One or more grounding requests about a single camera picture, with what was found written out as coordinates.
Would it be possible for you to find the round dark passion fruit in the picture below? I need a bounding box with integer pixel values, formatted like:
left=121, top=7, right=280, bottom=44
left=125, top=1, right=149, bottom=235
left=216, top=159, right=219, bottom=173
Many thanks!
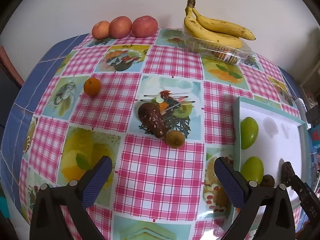
left=260, top=174, right=275, bottom=188

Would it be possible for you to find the green fruit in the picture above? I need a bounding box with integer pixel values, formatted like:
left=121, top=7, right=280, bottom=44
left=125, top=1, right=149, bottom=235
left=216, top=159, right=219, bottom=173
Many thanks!
left=240, top=116, right=259, bottom=150
left=240, top=156, right=264, bottom=184

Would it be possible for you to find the brown kiwi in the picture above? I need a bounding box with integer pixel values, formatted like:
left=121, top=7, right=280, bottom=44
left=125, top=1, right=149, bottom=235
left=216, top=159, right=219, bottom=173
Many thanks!
left=165, top=131, right=185, bottom=148

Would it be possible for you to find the small orange tangerine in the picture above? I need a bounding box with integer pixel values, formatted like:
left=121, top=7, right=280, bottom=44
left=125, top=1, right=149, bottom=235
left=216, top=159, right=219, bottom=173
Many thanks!
left=84, top=77, right=101, bottom=97

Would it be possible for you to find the long dark brown fruit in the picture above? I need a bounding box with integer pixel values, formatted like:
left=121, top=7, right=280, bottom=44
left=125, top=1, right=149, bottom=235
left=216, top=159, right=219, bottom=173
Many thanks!
left=138, top=102, right=168, bottom=138

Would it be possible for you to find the dark wrinkled fruit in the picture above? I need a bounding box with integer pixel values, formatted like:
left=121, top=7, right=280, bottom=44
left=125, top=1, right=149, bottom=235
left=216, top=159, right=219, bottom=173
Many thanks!
left=281, top=161, right=296, bottom=187

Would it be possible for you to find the white tray teal rim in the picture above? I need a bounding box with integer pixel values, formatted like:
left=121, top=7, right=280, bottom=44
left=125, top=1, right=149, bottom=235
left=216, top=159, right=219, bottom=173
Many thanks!
left=233, top=96, right=311, bottom=185

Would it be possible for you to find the white black device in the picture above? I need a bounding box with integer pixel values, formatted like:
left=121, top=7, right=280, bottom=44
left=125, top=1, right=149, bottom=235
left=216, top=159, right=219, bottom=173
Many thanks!
left=295, top=98, right=319, bottom=127

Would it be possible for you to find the pink checkered fruit tablecloth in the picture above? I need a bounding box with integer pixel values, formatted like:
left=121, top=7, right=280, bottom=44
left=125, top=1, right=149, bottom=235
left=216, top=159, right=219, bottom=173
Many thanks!
left=1, top=29, right=300, bottom=239

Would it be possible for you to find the clear plastic fruit container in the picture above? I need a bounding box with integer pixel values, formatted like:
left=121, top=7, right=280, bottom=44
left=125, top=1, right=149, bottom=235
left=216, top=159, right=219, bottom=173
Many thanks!
left=182, top=26, right=253, bottom=65

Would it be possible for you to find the lower yellow banana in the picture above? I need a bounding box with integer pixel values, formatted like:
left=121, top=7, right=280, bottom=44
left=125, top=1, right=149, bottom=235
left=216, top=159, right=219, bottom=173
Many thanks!
left=184, top=6, right=243, bottom=49

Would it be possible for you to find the yellow banana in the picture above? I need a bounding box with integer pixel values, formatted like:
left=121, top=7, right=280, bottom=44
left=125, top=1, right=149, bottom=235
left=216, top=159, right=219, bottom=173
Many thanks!
left=188, top=0, right=256, bottom=41
left=184, top=6, right=243, bottom=49

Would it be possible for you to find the upper yellow banana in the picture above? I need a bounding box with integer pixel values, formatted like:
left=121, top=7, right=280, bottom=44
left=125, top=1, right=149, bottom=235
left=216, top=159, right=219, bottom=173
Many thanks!
left=188, top=0, right=256, bottom=41

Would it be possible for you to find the small peach apple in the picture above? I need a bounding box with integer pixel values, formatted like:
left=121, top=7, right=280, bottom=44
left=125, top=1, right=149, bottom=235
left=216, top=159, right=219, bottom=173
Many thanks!
left=92, top=21, right=110, bottom=40

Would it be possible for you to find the middle red apple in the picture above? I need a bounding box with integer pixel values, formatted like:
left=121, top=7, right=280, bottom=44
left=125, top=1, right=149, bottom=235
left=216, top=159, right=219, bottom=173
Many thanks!
left=109, top=16, right=132, bottom=39

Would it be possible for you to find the large red apple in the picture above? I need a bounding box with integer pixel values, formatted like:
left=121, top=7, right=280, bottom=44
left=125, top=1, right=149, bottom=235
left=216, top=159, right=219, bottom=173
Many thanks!
left=131, top=15, right=158, bottom=38

